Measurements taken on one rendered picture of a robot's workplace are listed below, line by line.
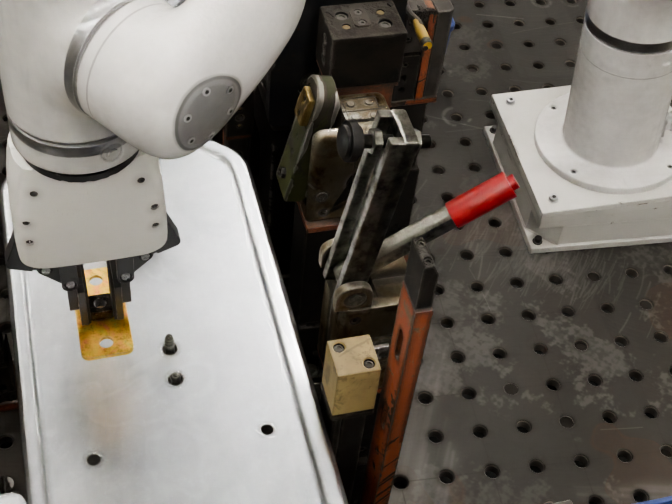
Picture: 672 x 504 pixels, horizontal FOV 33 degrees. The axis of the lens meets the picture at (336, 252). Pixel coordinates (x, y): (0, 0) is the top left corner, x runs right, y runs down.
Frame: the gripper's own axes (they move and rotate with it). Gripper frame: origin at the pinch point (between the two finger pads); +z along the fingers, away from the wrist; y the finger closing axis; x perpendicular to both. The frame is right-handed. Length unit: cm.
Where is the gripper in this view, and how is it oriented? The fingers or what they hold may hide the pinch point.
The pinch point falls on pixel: (98, 290)
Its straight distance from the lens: 84.9
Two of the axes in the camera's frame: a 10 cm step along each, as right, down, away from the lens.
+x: 2.6, 7.4, -6.2
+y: -9.6, 1.4, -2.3
